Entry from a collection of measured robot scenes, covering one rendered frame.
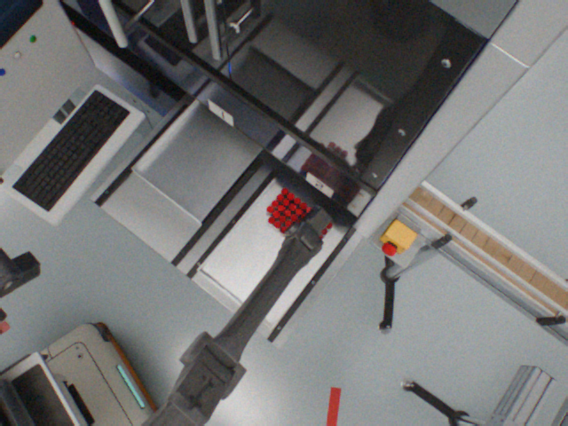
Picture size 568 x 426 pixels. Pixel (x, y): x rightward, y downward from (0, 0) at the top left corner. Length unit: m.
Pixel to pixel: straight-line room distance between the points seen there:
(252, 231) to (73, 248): 1.21
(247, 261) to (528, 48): 1.00
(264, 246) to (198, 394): 0.64
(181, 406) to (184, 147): 0.87
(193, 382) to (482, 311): 1.81
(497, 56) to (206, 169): 1.02
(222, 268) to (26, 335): 1.27
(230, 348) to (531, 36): 0.69
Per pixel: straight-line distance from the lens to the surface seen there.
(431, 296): 2.46
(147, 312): 2.37
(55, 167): 1.70
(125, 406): 2.10
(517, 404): 1.97
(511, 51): 0.68
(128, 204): 1.54
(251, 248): 1.46
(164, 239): 1.49
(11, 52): 1.54
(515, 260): 1.58
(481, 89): 0.74
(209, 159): 1.55
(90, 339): 2.14
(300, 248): 1.12
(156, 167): 1.56
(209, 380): 0.95
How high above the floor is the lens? 2.31
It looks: 74 degrees down
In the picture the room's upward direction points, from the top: 10 degrees clockwise
